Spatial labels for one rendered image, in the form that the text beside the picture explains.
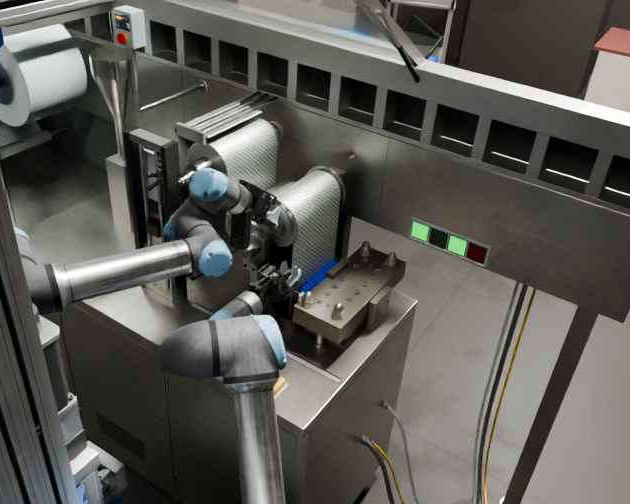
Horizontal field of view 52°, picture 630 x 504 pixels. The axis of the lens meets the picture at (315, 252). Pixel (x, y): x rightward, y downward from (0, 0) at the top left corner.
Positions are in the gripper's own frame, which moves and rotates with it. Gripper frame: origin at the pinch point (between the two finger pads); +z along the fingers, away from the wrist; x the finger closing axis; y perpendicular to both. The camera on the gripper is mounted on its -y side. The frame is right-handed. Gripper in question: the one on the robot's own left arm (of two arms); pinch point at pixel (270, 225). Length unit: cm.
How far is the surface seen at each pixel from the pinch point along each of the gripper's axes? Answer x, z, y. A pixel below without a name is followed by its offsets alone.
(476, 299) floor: -18, 213, 13
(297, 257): -5.0, 12.9, -4.9
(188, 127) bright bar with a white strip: 29.8, -11.0, 15.7
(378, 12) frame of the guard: -19, -28, 52
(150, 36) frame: 80, 12, 44
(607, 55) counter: -5, 371, 238
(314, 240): -4.9, 18.6, 1.6
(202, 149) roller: 28.0, -3.9, 12.2
